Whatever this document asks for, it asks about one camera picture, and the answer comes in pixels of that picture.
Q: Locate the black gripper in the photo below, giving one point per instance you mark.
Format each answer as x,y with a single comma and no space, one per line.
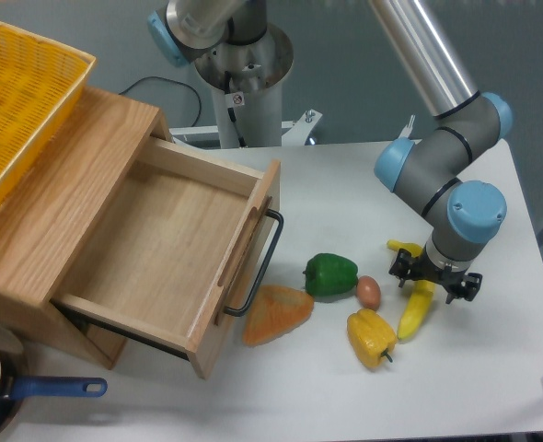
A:
450,275

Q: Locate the brown egg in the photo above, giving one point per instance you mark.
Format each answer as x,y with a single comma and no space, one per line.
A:
368,292

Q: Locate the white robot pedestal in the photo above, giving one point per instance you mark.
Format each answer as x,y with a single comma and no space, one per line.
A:
246,84

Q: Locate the yellow plastic basket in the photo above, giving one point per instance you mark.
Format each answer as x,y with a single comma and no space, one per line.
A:
41,80

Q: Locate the wooden drawer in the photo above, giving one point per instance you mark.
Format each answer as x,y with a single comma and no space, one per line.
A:
183,237

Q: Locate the green bell pepper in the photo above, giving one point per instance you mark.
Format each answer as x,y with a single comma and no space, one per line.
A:
329,274

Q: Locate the orange triangular sandwich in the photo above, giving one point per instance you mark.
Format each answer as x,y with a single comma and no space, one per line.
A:
275,311

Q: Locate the wooden cabinet box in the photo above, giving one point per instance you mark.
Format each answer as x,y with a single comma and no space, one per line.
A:
47,219

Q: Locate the yellow bell pepper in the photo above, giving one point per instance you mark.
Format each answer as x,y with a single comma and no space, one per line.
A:
371,337

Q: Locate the black metal drawer handle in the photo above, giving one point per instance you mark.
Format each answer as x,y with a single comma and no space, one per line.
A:
243,310

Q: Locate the yellow banana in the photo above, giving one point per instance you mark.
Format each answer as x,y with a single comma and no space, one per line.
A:
420,299

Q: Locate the blue handled frying pan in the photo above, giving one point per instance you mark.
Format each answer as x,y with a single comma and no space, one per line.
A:
16,386

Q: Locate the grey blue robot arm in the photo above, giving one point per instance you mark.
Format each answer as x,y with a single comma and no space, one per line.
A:
464,215

